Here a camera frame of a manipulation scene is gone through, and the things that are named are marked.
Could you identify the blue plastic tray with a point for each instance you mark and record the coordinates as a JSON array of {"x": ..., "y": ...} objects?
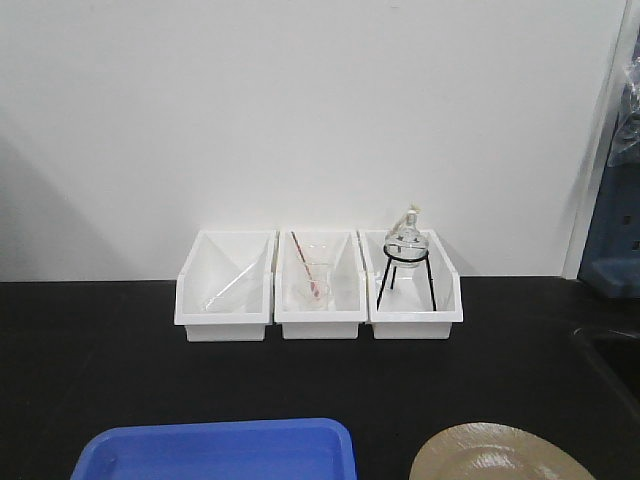
[{"x": 302, "y": 448}]

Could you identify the beige plate black rim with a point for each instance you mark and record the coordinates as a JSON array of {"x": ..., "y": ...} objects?
[{"x": 484, "y": 450}]

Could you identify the middle white storage bin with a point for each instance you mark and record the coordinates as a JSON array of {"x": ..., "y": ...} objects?
[{"x": 347, "y": 308}]

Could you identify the white storage bin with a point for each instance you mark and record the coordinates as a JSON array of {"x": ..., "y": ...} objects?
[
  {"x": 214, "y": 259},
  {"x": 406, "y": 311},
  {"x": 347, "y": 308}
]

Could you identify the glass beaker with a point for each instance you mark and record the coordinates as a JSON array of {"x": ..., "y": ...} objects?
[{"x": 321, "y": 269}]

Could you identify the red striped thermometer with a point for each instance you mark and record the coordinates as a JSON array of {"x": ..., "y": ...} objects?
[{"x": 312, "y": 282}]

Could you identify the glass alcohol lamp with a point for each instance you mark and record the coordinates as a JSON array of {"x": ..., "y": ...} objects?
[{"x": 405, "y": 243}]

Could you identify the right white storage bin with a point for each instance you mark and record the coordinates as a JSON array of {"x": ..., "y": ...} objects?
[{"x": 406, "y": 311}]

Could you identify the left white storage bin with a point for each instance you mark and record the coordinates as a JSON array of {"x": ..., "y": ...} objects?
[{"x": 214, "y": 259}]

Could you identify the glass stirring rod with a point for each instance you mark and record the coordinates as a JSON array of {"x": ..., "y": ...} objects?
[{"x": 237, "y": 293}]

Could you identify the blue equipment at right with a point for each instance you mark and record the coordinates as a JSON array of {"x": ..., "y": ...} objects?
[{"x": 610, "y": 262}]

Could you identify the black sink basin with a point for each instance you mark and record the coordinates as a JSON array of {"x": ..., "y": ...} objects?
[{"x": 614, "y": 353}]

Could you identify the black wire tripod stand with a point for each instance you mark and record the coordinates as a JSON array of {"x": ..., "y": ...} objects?
[{"x": 429, "y": 280}]

